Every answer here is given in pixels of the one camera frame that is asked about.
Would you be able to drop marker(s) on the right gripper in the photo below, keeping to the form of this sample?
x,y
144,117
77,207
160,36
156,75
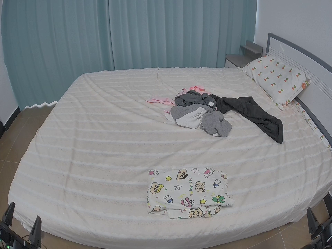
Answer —
x,y
323,236

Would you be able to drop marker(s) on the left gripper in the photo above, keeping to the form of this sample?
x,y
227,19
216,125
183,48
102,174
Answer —
x,y
14,239

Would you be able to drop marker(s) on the white printed pyjama top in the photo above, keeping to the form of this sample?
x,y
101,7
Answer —
x,y
186,191

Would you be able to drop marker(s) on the black garment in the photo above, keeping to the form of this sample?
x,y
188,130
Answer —
x,y
256,113

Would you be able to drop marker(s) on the bed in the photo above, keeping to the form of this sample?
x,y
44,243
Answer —
x,y
129,144

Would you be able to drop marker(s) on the white printed pillow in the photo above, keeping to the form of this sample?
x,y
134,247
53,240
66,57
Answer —
x,y
277,78

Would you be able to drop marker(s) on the grey and white garment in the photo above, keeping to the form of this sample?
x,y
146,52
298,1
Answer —
x,y
205,119

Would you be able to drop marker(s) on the dark grey garment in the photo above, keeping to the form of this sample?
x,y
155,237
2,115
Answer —
x,y
194,100

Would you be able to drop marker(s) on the grey bedside table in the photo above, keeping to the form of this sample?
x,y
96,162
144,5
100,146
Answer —
x,y
237,60

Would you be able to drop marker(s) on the pink garment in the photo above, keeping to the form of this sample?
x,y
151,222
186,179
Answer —
x,y
162,100

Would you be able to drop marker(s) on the blue-green curtain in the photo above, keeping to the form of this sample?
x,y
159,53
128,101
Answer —
x,y
57,35
181,22

